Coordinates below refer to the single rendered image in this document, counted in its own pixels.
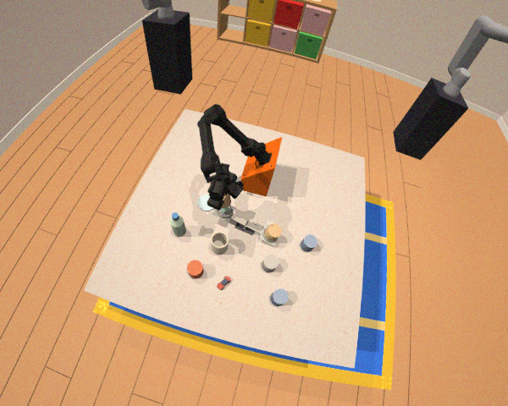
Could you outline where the orange cylinder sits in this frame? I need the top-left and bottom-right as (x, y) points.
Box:
(187, 261), (204, 279)

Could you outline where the small red toy car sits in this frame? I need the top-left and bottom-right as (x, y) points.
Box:
(218, 276), (231, 290)

